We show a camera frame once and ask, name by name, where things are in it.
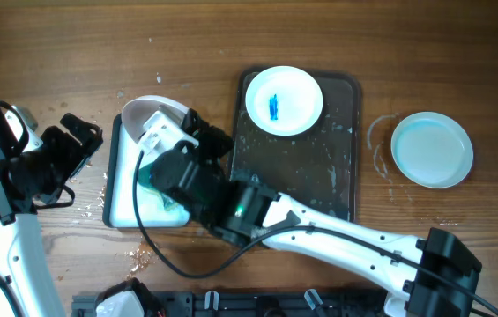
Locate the white plate blue smear front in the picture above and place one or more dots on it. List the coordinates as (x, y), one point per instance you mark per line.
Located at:
(432, 150)

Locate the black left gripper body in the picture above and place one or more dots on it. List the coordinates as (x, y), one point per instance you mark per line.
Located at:
(51, 163)

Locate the small tray with soapy water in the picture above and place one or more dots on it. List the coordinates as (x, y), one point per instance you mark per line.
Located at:
(118, 212)

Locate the large dark serving tray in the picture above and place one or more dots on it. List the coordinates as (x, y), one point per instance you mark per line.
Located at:
(319, 167)

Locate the green and yellow sponge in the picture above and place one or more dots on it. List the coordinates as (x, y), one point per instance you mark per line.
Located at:
(150, 198)

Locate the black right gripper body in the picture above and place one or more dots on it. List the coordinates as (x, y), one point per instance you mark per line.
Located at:
(213, 145)

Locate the white plate blue smear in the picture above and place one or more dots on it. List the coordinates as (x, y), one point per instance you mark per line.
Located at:
(432, 150)
(138, 111)

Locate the white plate blue streak back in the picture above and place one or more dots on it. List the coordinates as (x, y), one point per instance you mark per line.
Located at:
(284, 101)

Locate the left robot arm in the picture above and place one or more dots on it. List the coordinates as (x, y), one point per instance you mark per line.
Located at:
(26, 286)

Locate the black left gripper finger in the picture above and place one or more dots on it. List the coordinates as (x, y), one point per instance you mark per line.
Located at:
(86, 139)
(57, 140)

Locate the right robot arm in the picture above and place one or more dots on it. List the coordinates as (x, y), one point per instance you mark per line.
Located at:
(435, 276)

